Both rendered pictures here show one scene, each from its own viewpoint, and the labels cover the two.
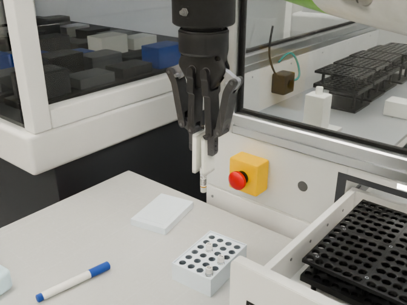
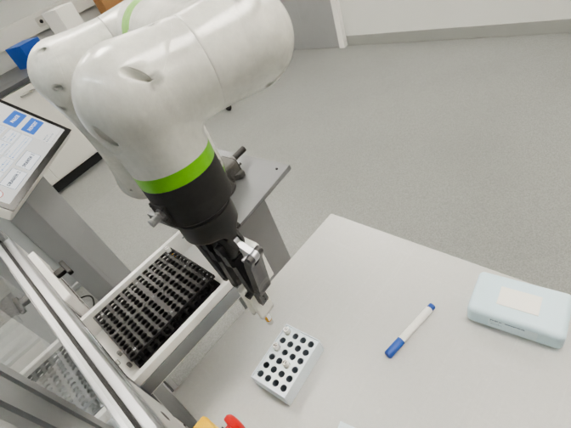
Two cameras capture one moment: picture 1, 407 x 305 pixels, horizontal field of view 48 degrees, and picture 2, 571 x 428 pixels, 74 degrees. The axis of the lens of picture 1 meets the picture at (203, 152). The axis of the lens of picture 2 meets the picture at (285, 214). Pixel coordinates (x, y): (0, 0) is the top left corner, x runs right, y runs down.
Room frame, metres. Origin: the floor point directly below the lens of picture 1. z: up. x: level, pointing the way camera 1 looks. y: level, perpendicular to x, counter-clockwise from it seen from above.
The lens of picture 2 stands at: (1.03, 0.20, 1.46)
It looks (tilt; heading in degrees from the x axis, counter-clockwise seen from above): 40 degrees down; 196
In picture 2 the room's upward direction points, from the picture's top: 22 degrees counter-clockwise
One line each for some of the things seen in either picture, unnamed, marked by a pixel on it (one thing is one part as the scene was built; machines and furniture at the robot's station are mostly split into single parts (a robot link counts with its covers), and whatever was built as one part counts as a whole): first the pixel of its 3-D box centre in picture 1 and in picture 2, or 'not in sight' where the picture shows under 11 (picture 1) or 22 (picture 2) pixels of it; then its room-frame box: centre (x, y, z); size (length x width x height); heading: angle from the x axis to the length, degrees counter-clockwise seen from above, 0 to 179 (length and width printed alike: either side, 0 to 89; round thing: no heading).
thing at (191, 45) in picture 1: (203, 57); (214, 229); (0.69, 0.00, 1.16); 0.08 x 0.07 x 0.09; 56
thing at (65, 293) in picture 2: not in sight; (61, 285); (0.46, -0.60, 0.87); 0.29 x 0.02 x 0.11; 50
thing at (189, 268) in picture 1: (210, 261); (288, 362); (0.69, -0.01, 0.78); 0.12 x 0.08 x 0.04; 146
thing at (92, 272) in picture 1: (74, 281); (410, 329); (0.65, 0.23, 0.77); 0.14 x 0.02 x 0.02; 131
